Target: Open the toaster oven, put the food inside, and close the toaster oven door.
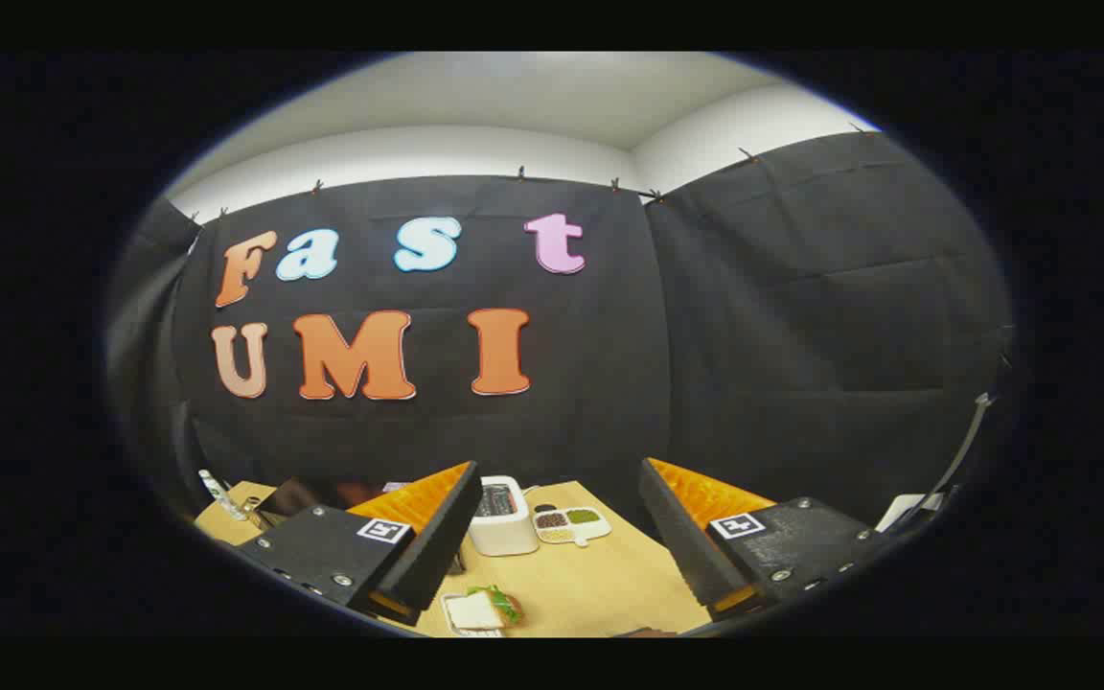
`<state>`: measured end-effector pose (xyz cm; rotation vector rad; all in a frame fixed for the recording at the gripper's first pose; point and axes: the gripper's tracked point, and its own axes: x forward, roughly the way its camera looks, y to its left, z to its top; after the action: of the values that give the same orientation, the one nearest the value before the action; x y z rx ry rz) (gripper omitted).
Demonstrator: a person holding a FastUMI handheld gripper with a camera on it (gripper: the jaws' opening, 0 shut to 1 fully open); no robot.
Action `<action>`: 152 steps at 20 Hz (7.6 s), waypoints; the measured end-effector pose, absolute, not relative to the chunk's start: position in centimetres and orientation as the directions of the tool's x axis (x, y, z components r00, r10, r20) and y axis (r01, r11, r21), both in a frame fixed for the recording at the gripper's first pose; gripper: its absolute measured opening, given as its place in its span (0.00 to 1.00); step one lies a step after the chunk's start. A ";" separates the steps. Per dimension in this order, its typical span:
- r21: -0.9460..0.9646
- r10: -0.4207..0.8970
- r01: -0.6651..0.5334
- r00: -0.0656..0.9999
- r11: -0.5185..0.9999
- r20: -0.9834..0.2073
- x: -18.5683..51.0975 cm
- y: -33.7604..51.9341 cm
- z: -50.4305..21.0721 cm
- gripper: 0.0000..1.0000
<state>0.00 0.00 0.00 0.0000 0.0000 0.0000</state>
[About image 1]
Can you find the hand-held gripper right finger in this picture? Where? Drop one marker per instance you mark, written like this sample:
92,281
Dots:
681,541

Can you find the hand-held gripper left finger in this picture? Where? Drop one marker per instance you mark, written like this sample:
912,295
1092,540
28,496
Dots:
432,546

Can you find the white bread lettuce sandwich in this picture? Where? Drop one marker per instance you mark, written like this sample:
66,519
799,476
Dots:
480,609

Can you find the black toaster oven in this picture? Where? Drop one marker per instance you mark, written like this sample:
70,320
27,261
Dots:
293,496

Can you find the white pop-up toaster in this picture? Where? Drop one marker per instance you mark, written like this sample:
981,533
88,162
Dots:
504,537

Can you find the white plastic tray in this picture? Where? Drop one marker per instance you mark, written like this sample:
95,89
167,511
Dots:
446,610

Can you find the white divided dish of beans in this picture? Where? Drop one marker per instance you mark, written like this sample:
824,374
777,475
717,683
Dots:
563,531

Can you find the small white green-label bottle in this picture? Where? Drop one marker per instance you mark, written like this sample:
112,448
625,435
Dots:
221,494

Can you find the grey metal pole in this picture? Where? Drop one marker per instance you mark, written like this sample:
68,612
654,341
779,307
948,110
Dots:
966,443

